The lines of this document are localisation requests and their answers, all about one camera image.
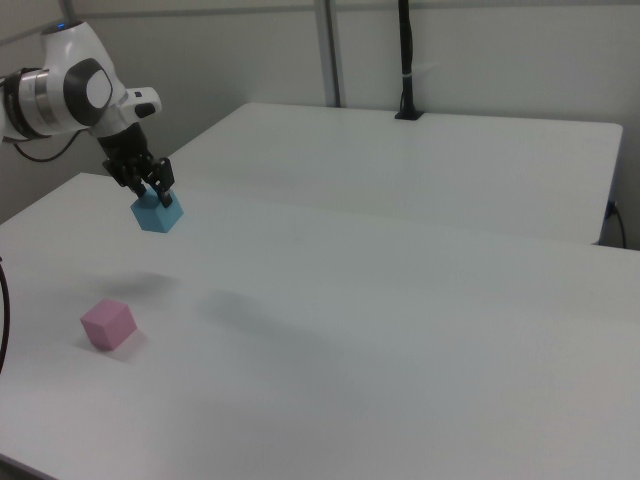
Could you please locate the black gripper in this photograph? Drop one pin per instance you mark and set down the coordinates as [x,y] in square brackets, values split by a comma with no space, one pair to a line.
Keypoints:
[125,155]

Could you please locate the blue cube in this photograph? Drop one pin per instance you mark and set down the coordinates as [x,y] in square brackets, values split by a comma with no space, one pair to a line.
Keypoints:
[160,220]

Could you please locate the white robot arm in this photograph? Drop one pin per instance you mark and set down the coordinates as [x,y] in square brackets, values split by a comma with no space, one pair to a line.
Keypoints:
[60,55]

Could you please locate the pink cube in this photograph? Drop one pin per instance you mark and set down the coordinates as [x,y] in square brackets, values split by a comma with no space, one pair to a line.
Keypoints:
[107,327]

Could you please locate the grey partition post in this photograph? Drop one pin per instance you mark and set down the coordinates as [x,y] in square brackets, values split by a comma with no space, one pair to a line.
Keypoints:
[330,50]

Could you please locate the black camera stand pole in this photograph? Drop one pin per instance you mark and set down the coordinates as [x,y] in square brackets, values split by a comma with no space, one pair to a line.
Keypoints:
[407,50]

